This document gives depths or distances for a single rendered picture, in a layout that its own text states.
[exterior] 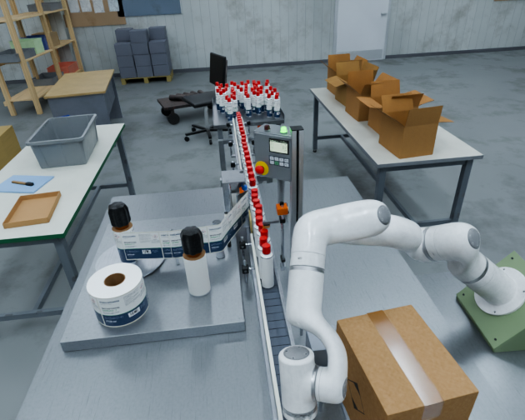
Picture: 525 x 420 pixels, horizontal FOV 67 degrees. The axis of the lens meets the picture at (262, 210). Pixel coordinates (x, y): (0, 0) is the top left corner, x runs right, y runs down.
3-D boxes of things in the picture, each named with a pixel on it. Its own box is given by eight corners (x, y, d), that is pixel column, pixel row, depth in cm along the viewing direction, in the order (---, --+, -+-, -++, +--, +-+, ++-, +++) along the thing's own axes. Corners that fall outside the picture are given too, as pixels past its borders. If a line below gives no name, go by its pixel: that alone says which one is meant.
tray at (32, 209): (22, 200, 254) (19, 196, 253) (61, 195, 258) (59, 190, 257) (4, 228, 226) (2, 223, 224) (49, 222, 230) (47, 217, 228)
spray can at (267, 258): (261, 282, 167) (258, 242, 156) (272, 280, 167) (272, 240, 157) (262, 290, 162) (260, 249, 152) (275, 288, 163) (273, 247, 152)
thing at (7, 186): (13, 176, 287) (12, 175, 286) (54, 177, 283) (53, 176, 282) (-10, 192, 266) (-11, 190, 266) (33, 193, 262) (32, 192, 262)
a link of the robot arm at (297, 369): (323, 394, 97) (287, 388, 101) (321, 345, 95) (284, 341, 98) (315, 417, 90) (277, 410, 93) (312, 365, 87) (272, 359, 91)
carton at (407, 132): (362, 142, 321) (367, 95, 302) (420, 134, 330) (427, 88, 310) (387, 162, 286) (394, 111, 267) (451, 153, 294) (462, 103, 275)
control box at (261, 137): (266, 166, 169) (264, 122, 159) (302, 172, 162) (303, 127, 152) (254, 176, 161) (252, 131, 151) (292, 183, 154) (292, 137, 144)
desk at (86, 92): (124, 116, 668) (113, 68, 629) (118, 147, 548) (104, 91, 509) (78, 121, 655) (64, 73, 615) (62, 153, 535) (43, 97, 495)
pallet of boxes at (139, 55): (173, 74, 936) (166, 25, 881) (171, 81, 875) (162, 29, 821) (127, 77, 927) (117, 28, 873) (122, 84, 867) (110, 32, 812)
